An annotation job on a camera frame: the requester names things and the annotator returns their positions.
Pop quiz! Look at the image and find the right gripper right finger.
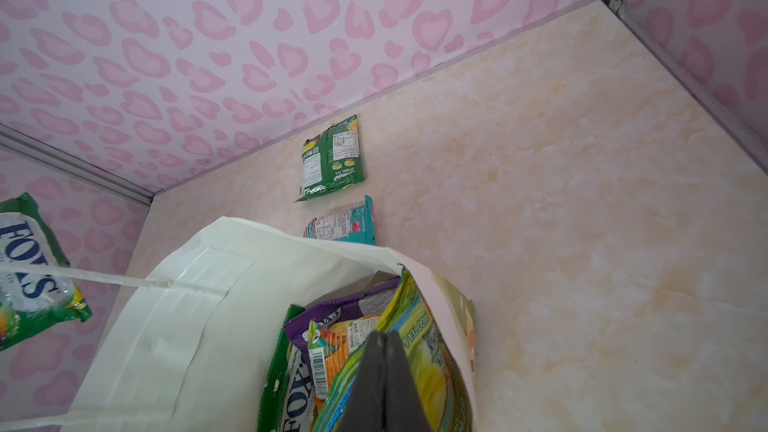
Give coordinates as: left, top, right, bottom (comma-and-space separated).
383, 331, 432, 432

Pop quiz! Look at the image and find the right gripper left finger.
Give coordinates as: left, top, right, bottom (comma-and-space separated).
338, 332, 387, 432

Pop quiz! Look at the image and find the orange Fox's fruit bag bottom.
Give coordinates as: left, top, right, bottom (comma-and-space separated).
307, 314, 381, 412

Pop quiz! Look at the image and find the green yellow Fox's bag front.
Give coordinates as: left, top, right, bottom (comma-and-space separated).
257, 305, 317, 432

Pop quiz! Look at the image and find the purple Fox's berries bag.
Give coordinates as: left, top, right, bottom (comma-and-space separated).
284, 271, 400, 363

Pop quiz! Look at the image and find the teal white snack bag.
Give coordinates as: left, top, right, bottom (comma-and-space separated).
303, 195, 376, 245

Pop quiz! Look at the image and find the white paper bag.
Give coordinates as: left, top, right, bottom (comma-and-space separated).
0, 216, 479, 432

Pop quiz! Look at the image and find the green white snack bag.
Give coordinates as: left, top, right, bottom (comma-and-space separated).
298, 115, 365, 202

